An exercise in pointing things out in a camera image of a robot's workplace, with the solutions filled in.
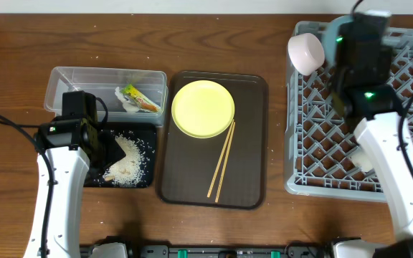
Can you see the clear plastic bin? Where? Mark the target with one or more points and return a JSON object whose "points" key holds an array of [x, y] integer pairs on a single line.
{"points": [[101, 82]]}

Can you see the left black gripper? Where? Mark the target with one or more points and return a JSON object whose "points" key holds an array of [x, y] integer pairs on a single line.
{"points": [[116, 152]]}

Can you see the light blue bowl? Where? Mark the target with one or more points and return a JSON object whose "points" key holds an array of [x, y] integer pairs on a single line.
{"points": [[329, 38]]}

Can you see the wooden chopstick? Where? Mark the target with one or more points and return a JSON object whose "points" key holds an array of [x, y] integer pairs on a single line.
{"points": [[220, 160], [225, 162]]}

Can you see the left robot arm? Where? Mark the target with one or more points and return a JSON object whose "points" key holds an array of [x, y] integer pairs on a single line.
{"points": [[69, 151]]}

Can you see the white tissue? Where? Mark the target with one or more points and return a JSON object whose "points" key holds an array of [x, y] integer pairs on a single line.
{"points": [[128, 104]]}

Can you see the dark brown serving tray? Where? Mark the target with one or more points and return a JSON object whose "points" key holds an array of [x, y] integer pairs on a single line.
{"points": [[189, 163]]}

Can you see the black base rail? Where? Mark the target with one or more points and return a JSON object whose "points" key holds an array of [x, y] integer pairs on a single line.
{"points": [[114, 246]]}

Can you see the small white cup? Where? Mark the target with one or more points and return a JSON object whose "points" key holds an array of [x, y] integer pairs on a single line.
{"points": [[360, 160]]}

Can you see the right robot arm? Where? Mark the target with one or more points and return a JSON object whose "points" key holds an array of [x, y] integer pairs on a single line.
{"points": [[371, 108]]}

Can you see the green snack wrapper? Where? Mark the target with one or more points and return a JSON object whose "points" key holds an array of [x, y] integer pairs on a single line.
{"points": [[140, 99]]}

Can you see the black waste tray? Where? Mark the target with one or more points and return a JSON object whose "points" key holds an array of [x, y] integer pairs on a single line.
{"points": [[144, 134]]}

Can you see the yellow plate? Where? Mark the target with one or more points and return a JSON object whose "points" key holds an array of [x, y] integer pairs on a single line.
{"points": [[203, 109]]}

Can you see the grey dishwasher rack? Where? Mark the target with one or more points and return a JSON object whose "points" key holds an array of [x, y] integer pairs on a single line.
{"points": [[318, 144]]}

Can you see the rice and food scraps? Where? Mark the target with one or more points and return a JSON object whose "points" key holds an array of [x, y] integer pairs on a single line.
{"points": [[126, 172]]}

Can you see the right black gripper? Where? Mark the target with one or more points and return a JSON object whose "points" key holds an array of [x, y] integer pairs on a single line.
{"points": [[385, 64]]}

